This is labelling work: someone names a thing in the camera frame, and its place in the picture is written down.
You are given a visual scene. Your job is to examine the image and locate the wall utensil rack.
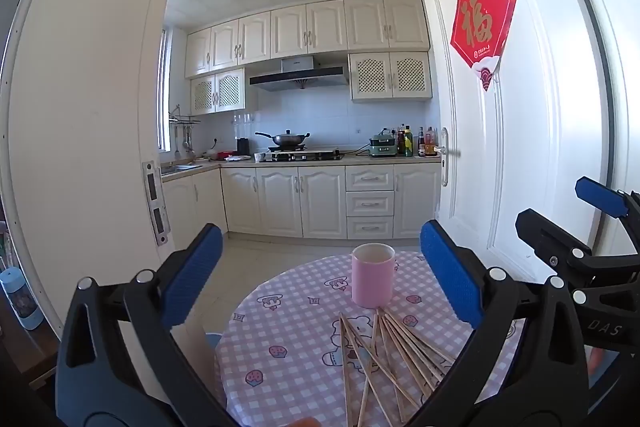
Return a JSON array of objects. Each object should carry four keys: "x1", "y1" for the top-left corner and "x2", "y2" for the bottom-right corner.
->
[{"x1": 167, "y1": 104, "x2": 202, "y2": 158}]

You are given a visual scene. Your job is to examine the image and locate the black range hood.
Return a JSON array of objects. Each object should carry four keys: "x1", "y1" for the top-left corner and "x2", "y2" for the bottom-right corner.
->
[{"x1": 248, "y1": 55, "x2": 350, "y2": 92}]

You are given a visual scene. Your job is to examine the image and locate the white upper kitchen cabinets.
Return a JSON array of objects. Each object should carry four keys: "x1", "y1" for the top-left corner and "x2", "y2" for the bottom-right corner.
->
[{"x1": 184, "y1": 0, "x2": 432, "y2": 80}]

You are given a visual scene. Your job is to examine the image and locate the steel wok with lid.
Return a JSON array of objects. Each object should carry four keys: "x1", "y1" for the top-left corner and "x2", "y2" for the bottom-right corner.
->
[{"x1": 255, "y1": 129, "x2": 311, "y2": 150}]

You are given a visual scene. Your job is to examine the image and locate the group of condiment bottles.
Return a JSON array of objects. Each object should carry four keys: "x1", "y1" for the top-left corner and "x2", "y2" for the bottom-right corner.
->
[{"x1": 397, "y1": 123, "x2": 441, "y2": 158}]

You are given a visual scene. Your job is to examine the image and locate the bunch of wooden chopsticks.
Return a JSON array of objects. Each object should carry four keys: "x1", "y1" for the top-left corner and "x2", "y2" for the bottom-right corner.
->
[{"x1": 339, "y1": 307, "x2": 458, "y2": 427}]

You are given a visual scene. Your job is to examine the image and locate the white kitchen cabinets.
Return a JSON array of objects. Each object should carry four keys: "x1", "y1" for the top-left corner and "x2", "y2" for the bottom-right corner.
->
[
  {"x1": 184, "y1": 0, "x2": 432, "y2": 80},
  {"x1": 160, "y1": 163, "x2": 443, "y2": 249}
]

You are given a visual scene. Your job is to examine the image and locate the white lattice door cabinet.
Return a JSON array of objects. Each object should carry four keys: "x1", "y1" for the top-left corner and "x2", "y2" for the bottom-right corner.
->
[
  {"x1": 190, "y1": 68, "x2": 246, "y2": 116},
  {"x1": 348, "y1": 52, "x2": 433, "y2": 102}
]

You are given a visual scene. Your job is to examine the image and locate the red diamond paper decoration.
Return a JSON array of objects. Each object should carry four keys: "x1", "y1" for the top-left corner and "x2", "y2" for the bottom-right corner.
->
[{"x1": 450, "y1": 0, "x2": 519, "y2": 92}]

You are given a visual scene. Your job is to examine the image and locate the gas stove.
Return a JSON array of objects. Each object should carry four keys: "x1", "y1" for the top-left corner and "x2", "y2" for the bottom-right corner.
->
[{"x1": 260, "y1": 147, "x2": 346, "y2": 162}]

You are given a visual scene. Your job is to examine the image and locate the silver door handle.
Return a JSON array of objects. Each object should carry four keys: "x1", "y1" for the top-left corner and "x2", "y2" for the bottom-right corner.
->
[{"x1": 433, "y1": 127, "x2": 463, "y2": 188}]

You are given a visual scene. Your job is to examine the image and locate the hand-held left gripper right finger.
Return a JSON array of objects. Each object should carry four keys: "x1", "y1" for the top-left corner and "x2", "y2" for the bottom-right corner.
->
[{"x1": 400, "y1": 219, "x2": 591, "y2": 427}]

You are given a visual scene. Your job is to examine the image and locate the green electric cooker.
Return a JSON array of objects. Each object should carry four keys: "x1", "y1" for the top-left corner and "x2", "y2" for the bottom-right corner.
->
[{"x1": 369, "y1": 133, "x2": 400, "y2": 158}]

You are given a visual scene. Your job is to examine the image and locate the light blue water bottle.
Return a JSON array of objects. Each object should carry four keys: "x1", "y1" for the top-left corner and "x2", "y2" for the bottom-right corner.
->
[{"x1": 0, "y1": 267, "x2": 46, "y2": 332}]

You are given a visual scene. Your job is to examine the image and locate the kitchen window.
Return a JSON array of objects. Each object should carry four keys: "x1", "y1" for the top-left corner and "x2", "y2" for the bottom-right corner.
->
[{"x1": 157, "y1": 29, "x2": 171, "y2": 152}]

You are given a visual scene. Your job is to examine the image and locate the white lower kitchen cabinets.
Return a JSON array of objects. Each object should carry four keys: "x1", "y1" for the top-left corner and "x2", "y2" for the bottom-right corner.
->
[{"x1": 160, "y1": 163, "x2": 443, "y2": 249}]

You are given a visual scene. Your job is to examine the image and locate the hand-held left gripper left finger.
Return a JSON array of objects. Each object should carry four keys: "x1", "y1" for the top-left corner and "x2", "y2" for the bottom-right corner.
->
[{"x1": 55, "y1": 223, "x2": 236, "y2": 427}]

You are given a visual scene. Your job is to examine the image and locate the pink cup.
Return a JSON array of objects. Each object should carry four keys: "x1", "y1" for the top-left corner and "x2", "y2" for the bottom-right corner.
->
[{"x1": 350, "y1": 243, "x2": 397, "y2": 309}]

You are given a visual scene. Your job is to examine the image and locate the pink checked cartoon tablecloth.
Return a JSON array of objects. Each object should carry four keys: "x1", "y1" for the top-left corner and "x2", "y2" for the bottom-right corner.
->
[{"x1": 215, "y1": 249, "x2": 526, "y2": 427}]

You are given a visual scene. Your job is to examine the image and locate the white panelled door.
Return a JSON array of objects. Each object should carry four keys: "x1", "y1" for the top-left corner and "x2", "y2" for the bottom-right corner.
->
[{"x1": 411, "y1": 0, "x2": 621, "y2": 288}]

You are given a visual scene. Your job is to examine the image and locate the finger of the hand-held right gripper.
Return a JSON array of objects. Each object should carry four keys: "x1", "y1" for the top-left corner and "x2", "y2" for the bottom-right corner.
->
[
  {"x1": 515, "y1": 208, "x2": 640, "y2": 303},
  {"x1": 574, "y1": 176, "x2": 640, "y2": 233}
]

